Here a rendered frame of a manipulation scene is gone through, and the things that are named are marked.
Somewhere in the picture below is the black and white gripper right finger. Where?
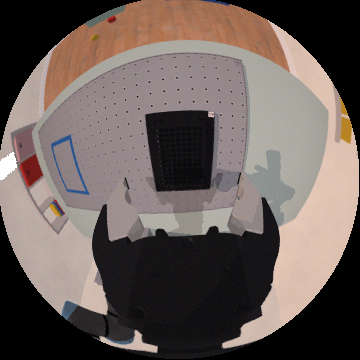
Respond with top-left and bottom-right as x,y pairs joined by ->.
227,172 -> 280,284

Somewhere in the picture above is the blue tape outline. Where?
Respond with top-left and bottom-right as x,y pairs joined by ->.
51,135 -> 90,195

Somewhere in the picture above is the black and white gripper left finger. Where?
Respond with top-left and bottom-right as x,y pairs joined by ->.
92,177 -> 144,293

